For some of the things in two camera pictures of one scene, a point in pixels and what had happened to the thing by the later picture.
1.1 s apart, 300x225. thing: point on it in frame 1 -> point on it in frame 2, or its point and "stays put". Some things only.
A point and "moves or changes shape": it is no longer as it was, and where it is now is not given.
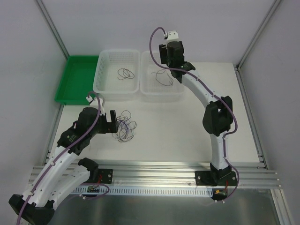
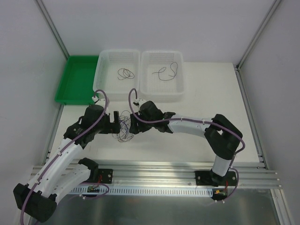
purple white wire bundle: x=126 y=127 stays put
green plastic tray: x=76 y=82 stays put
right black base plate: x=204 y=178 stays put
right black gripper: x=162 y=54 -> x=137 y=125
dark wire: x=157 y=72 moves or changes shape
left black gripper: x=109 y=124 stays put
